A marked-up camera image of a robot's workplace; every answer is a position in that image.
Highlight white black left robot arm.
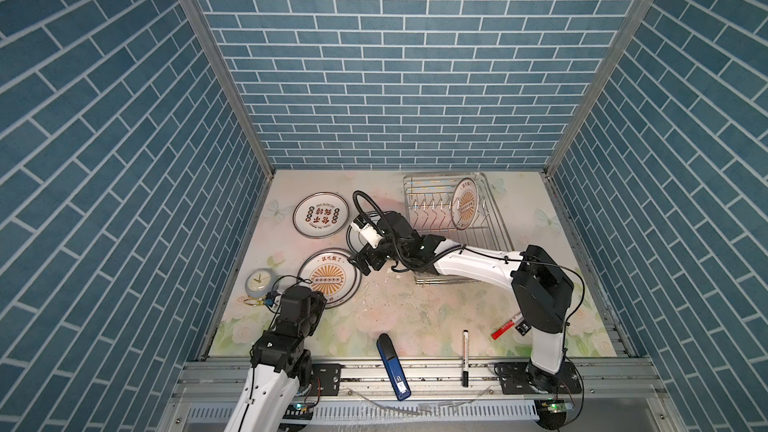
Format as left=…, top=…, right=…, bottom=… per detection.
left=225, top=285, right=327, bottom=431

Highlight black white marker pen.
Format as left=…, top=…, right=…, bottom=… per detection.
left=461, top=330, right=470, bottom=388

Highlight blue stapler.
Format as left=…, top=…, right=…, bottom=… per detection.
left=376, top=333, right=411, bottom=401

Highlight white plate red chinese characters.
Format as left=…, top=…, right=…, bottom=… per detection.
left=292, top=192, right=350, bottom=239

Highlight steel wire dish rack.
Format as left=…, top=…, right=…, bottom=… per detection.
left=403, top=172, right=514, bottom=252

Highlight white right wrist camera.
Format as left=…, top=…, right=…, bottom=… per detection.
left=351, top=219, right=383, bottom=249

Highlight aluminium corner post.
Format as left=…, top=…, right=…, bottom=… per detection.
left=154, top=0, right=276, bottom=178
left=542, top=0, right=685, bottom=176

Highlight aluminium corner post left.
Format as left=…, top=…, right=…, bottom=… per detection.
left=154, top=0, right=276, bottom=178

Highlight red white marker pen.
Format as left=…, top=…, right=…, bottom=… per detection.
left=491, top=312, right=523, bottom=340

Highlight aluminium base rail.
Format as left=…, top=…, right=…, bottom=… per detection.
left=173, top=355, right=667, bottom=427

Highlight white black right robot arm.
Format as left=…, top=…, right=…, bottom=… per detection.
left=347, top=211, right=585, bottom=393

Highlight aluminium corner post right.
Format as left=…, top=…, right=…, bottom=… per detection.
left=542, top=0, right=685, bottom=176

